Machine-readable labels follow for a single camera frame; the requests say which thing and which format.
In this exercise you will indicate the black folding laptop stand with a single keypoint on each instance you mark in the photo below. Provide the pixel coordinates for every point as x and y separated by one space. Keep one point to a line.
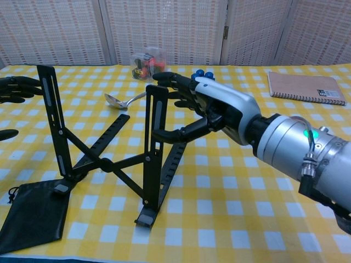
153 153

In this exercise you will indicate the clear box of toys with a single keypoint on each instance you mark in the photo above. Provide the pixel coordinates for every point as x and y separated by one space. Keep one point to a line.
145 64

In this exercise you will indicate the blue building block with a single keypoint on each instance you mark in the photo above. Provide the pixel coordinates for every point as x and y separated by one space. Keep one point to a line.
209 74

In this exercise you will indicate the woven folding screen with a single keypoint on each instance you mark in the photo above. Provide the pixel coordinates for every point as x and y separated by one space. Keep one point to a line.
164 27

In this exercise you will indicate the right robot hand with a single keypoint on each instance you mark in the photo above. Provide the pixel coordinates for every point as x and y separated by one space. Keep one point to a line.
230 104

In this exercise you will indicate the yellow checkered tablecloth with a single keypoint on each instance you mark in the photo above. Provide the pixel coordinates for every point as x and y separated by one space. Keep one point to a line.
246 219

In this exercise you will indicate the brown spiral notebook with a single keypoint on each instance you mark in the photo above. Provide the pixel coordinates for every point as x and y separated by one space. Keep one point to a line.
301 85

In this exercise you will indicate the brass screen hinge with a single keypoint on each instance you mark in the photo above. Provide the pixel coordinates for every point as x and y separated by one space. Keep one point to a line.
226 32

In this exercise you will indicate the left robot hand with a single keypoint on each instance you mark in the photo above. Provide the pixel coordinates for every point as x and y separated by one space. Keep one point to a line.
16 85

